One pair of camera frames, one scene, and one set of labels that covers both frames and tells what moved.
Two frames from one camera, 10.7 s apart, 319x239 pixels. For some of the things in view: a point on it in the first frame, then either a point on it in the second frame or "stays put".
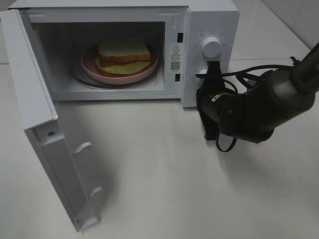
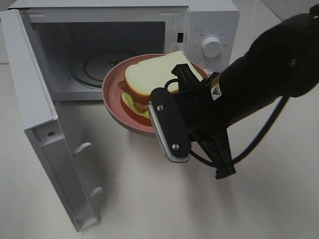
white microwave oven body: x=130 y=50 stays put
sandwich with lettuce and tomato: x=123 y=56 → x=141 y=78
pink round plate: x=90 y=69 → x=112 y=92
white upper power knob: x=211 y=47 stays put
